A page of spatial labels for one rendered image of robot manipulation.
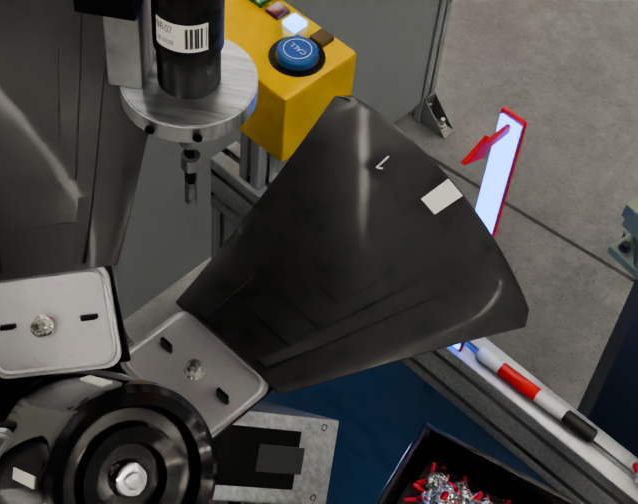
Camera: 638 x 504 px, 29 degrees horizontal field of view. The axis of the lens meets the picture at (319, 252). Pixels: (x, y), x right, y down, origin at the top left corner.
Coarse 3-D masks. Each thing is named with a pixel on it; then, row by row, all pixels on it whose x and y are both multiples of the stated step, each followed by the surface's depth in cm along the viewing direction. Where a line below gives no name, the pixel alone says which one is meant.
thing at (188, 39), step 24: (168, 0) 57; (192, 0) 57; (216, 0) 58; (168, 24) 58; (192, 24) 58; (216, 24) 59; (168, 48) 60; (192, 48) 59; (216, 48) 60; (168, 72) 61; (192, 72) 61; (216, 72) 62; (192, 96) 62
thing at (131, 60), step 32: (96, 0) 58; (128, 0) 57; (128, 32) 60; (128, 64) 61; (224, 64) 64; (128, 96) 62; (160, 96) 62; (224, 96) 63; (256, 96) 63; (160, 128) 62; (192, 128) 61; (224, 128) 62
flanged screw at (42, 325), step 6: (36, 318) 78; (42, 318) 77; (48, 318) 77; (36, 324) 77; (42, 324) 77; (48, 324) 77; (36, 330) 77; (42, 330) 78; (48, 330) 77; (36, 336) 77; (42, 336) 77
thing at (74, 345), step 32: (0, 288) 79; (32, 288) 78; (64, 288) 78; (96, 288) 77; (0, 320) 79; (32, 320) 79; (64, 320) 78; (96, 320) 77; (0, 352) 79; (32, 352) 79; (64, 352) 78; (96, 352) 78
